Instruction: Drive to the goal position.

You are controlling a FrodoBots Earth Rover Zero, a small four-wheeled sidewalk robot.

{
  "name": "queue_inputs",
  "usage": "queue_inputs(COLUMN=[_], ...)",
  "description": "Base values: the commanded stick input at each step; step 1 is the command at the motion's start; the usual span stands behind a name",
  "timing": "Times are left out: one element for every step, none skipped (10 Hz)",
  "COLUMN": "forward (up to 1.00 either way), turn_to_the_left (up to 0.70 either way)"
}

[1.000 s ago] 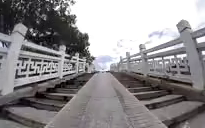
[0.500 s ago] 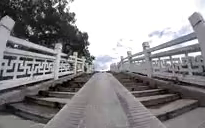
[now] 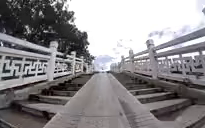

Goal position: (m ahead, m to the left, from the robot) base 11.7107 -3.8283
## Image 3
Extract stone steps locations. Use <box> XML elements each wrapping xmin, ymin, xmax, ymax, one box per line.
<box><xmin>0</xmin><ymin>73</ymin><xmax>95</xmax><ymax>128</ymax></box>
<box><xmin>111</xmin><ymin>71</ymin><xmax>205</xmax><ymax>128</ymax></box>

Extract grey concrete ramp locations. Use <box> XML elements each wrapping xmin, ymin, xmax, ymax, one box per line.
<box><xmin>43</xmin><ymin>71</ymin><xmax>162</xmax><ymax>128</ymax></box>

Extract large dark tree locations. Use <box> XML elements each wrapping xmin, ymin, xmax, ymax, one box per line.
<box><xmin>0</xmin><ymin>0</ymin><xmax>96</xmax><ymax>65</ymax></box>

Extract white stone railing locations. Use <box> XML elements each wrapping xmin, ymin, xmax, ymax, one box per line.
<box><xmin>0</xmin><ymin>7</ymin><xmax>95</xmax><ymax>95</ymax></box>
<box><xmin>109</xmin><ymin>1</ymin><xmax>205</xmax><ymax>90</ymax></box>

